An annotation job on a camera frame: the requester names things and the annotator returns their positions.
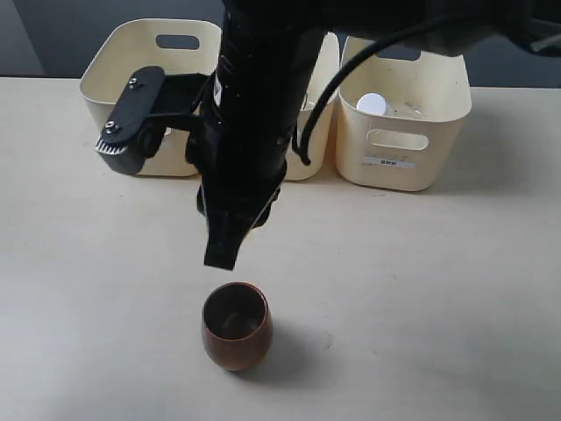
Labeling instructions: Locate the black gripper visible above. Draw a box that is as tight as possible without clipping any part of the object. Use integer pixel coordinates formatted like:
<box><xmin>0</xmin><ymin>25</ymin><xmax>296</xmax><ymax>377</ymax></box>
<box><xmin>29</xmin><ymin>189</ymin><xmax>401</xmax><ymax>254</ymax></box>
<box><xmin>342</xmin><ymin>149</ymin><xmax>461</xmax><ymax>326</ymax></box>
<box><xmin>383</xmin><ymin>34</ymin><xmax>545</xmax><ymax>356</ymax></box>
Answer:
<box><xmin>95</xmin><ymin>8</ymin><xmax>324</xmax><ymax>270</ymax></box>

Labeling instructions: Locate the brown wooden cup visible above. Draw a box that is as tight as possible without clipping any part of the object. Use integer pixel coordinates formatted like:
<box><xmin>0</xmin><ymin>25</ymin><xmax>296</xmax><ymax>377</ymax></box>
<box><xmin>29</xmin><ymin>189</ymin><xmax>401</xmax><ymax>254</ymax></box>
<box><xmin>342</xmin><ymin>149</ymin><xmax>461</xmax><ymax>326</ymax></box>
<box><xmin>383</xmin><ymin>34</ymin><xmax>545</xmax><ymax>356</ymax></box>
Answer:
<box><xmin>201</xmin><ymin>282</ymin><xmax>273</xmax><ymax>372</ymax></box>

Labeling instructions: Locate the clear plastic bottle white cap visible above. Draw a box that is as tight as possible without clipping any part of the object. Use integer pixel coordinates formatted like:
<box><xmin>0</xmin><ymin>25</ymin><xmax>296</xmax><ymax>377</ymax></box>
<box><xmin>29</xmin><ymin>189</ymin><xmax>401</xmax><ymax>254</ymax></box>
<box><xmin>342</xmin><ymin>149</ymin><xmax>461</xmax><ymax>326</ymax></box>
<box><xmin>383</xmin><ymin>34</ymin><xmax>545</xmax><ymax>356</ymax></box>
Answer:
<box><xmin>356</xmin><ymin>92</ymin><xmax>391</xmax><ymax>116</ymax></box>

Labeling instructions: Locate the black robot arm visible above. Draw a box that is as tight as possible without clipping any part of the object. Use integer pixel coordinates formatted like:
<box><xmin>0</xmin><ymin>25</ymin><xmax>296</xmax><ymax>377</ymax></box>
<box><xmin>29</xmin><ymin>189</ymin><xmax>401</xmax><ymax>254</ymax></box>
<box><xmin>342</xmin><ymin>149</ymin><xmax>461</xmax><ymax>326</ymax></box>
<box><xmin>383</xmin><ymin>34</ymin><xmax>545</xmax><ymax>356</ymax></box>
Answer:
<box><xmin>96</xmin><ymin>1</ymin><xmax>560</xmax><ymax>270</ymax></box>

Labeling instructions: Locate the left cream plastic bin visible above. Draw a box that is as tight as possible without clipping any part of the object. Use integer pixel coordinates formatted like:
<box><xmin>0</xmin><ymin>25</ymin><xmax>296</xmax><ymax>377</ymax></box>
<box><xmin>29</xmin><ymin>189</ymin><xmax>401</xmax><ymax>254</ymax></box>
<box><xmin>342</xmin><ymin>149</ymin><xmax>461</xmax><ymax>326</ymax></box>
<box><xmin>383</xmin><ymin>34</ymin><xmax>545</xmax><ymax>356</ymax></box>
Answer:
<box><xmin>80</xmin><ymin>18</ymin><xmax>221</xmax><ymax>177</ymax></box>

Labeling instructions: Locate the cream plastic bin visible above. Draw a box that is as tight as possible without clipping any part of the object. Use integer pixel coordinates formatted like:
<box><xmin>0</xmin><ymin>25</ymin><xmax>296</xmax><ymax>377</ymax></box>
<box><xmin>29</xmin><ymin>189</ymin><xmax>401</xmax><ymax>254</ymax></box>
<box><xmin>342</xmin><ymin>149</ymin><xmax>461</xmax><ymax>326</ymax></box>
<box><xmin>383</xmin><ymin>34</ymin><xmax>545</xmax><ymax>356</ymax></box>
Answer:
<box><xmin>280</xmin><ymin>30</ymin><xmax>342</xmax><ymax>182</ymax></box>
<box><xmin>80</xmin><ymin>18</ymin><xmax>221</xmax><ymax>177</ymax></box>
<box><xmin>336</xmin><ymin>53</ymin><xmax>472</xmax><ymax>191</ymax></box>

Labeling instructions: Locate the middle cream plastic bin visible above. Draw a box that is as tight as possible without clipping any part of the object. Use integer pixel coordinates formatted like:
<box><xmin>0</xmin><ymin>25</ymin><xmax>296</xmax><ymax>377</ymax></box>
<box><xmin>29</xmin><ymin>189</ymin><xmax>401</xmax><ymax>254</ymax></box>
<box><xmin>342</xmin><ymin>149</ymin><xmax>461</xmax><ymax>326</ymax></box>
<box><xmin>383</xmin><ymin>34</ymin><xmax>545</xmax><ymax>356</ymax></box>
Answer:
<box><xmin>280</xmin><ymin>30</ymin><xmax>342</xmax><ymax>182</ymax></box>

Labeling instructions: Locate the right cream plastic bin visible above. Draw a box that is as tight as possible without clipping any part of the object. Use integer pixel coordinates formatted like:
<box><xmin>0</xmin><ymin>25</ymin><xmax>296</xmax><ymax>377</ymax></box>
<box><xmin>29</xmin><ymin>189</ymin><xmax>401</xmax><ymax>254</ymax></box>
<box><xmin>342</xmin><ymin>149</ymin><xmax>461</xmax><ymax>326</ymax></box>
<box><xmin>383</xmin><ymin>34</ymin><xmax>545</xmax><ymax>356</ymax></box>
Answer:
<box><xmin>336</xmin><ymin>53</ymin><xmax>472</xmax><ymax>191</ymax></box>

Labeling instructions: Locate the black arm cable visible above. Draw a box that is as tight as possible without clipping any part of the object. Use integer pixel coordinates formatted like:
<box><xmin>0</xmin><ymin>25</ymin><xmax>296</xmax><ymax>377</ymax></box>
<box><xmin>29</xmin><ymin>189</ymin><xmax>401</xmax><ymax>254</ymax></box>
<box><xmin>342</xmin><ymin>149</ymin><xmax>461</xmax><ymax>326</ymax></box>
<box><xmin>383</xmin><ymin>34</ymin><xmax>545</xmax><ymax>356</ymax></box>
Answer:
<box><xmin>291</xmin><ymin>11</ymin><xmax>487</xmax><ymax>167</ymax></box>

